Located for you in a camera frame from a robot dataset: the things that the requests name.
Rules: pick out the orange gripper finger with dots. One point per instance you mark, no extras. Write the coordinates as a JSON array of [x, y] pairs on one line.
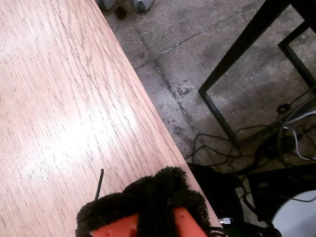
[[185, 212], [111, 207]]

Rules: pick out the grey shoe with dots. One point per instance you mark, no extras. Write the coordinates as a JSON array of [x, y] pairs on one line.
[[143, 5], [106, 3]]

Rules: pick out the white round table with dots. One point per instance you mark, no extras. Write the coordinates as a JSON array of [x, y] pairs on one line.
[[298, 217]]

